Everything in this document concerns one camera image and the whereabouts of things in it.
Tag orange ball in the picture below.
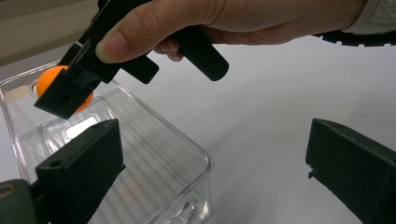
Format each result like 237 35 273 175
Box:
35 64 94 114

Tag clear plastic container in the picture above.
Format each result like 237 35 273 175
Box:
0 60 215 224

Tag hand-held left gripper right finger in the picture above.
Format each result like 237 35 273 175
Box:
305 118 396 224

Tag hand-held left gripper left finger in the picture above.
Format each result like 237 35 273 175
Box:
35 119 126 224

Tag white board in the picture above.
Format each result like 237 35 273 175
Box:
0 34 396 224

